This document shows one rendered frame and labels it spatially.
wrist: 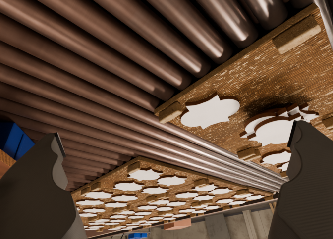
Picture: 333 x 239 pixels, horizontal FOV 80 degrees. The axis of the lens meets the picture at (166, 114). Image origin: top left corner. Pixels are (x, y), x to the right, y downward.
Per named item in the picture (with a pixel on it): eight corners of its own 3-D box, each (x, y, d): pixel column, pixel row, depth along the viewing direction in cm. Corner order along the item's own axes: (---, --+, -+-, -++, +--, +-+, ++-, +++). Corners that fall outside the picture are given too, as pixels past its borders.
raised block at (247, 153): (251, 146, 68) (254, 153, 67) (253, 147, 70) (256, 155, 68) (236, 152, 72) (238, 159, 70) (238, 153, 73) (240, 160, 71)
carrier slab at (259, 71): (313, 1, 30) (319, 7, 29) (348, 106, 56) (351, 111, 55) (153, 109, 49) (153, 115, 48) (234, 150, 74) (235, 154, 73)
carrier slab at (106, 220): (95, 214, 155) (94, 220, 152) (138, 216, 180) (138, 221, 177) (75, 221, 174) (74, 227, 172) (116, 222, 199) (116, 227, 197)
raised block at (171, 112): (176, 100, 44) (177, 110, 42) (181, 103, 45) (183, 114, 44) (157, 112, 47) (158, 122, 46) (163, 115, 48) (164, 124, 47)
